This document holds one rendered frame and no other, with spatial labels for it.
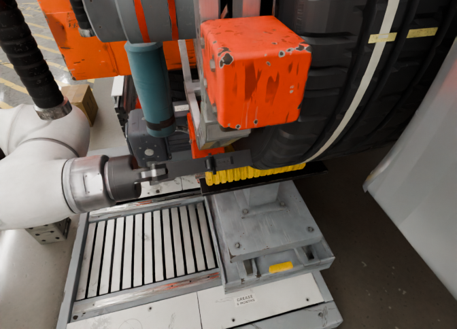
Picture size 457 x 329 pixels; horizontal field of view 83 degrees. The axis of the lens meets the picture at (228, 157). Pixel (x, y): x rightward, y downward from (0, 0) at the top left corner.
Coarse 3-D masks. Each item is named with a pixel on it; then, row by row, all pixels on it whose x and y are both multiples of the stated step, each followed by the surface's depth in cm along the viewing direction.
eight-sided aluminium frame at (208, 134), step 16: (208, 0) 23; (240, 0) 25; (256, 0) 24; (208, 16) 24; (240, 16) 26; (192, 80) 70; (192, 96) 65; (208, 96) 30; (192, 112) 60; (208, 112) 31; (208, 128) 33; (208, 144) 43; (224, 144) 50
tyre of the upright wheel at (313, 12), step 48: (288, 0) 24; (336, 0) 21; (384, 0) 21; (432, 0) 22; (336, 48) 23; (384, 48) 24; (432, 48) 26; (336, 96) 27; (384, 96) 29; (240, 144) 53; (288, 144) 33; (336, 144) 37; (384, 144) 41
